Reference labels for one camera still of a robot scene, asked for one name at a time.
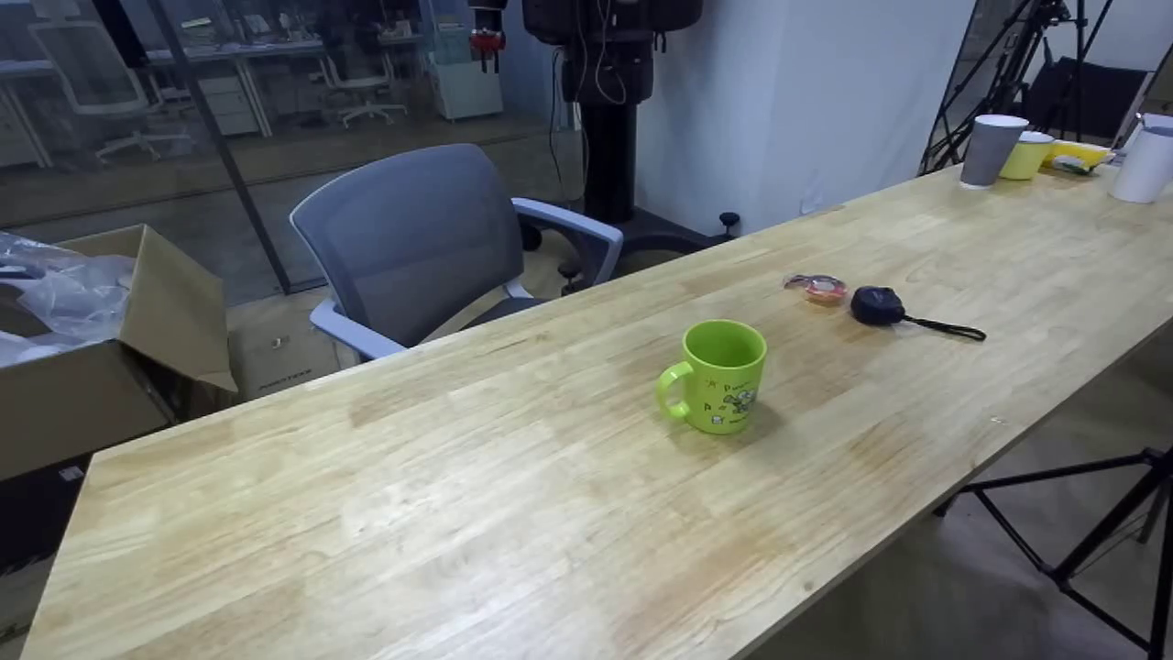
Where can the black tape measure with strap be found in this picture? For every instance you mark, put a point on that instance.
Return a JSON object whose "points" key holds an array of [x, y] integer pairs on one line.
{"points": [[880, 305]]}

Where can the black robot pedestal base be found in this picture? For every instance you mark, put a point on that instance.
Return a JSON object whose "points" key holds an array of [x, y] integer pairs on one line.
{"points": [[610, 73]]}

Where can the white cylindrical container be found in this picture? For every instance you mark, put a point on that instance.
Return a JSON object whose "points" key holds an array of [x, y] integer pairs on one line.
{"points": [[1144, 160]]}

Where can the grey cylindrical cup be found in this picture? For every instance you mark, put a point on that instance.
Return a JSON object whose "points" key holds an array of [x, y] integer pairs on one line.
{"points": [[988, 149]]}

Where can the yellow flat object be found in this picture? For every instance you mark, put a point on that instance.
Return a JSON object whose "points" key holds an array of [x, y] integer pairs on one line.
{"points": [[1080, 154]]}

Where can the red clear tape dispenser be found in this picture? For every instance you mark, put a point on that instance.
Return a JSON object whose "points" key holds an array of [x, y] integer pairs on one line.
{"points": [[819, 287]]}

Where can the black tripod stand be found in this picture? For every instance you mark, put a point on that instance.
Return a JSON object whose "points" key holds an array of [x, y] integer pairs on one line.
{"points": [[1154, 489]]}

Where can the green ceramic mug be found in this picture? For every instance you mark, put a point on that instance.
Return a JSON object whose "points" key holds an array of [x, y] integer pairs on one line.
{"points": [[715, 377]]}

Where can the grey office chair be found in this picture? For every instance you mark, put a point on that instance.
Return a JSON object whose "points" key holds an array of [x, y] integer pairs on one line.
{"points": [[412, 240]]}

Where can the open cardboard box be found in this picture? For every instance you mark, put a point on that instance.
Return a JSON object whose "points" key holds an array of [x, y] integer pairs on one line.
{"points": [[103, 338]]}

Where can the yellow cup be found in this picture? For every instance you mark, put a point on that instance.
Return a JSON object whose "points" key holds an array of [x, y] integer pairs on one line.
{"points": [[1028, 154]]}

